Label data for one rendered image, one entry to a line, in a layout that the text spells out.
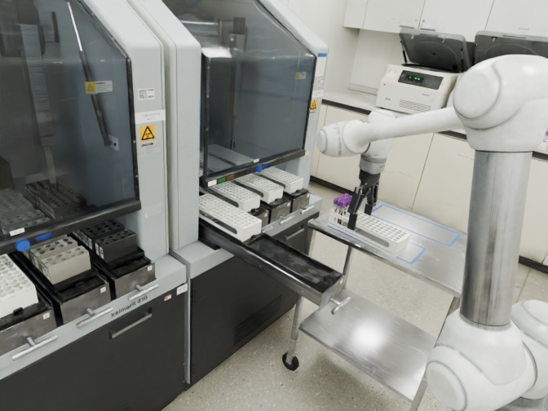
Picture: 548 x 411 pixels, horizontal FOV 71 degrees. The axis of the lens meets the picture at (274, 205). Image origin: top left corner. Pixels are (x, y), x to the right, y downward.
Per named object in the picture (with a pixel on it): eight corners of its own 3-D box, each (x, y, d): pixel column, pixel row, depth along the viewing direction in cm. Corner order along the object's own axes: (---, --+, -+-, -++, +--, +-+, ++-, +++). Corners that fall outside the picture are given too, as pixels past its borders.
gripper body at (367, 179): (373, 175, 133) (368, 200, 137) (386, 170, 138) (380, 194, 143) (355, 169, 137) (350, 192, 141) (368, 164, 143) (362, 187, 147)
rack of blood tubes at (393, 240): (326, 224, 152) (329, 210, 150) (340, 217, 159) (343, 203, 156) (394, 258, 135) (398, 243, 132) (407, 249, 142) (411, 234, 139)
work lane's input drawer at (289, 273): (178, 227, 156) (178, 207, 152) (205, 216, 165) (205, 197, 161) (330, 320, 116) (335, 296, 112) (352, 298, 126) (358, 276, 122)
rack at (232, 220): (188, 214, 152) (188, 200, 149) (207, 206, 159) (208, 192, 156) (242, 245, 136) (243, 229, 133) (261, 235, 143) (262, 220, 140)
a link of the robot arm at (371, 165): (391, 156, 136) (387, 172, 138) (369, 148, 141) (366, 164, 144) (378, 161, 129) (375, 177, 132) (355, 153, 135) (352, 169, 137)
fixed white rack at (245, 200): (195, 192, 171) (195, 178, 168) (212, 186, 178) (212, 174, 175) (243, 216, 154) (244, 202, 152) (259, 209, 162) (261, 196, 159)
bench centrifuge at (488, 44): (439, 123, 304) (468, 28, 274) (461, 114, 349) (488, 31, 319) (518, 142, 275) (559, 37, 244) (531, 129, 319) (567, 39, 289)
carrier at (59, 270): (88, 265, 114) (86, 248, 112) (91, 268, 113) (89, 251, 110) (46, 282, 106) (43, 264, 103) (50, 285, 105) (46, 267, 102)
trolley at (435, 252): (280, 364, 190) (302, 219, 154) (329, 318, 223) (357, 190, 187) (408, 461, 154) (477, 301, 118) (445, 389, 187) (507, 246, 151)
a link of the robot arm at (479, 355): (533, 408, 88) (470, 447, 78) (470, 369, 102) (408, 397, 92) (588, 50, 71) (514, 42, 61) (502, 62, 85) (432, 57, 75)
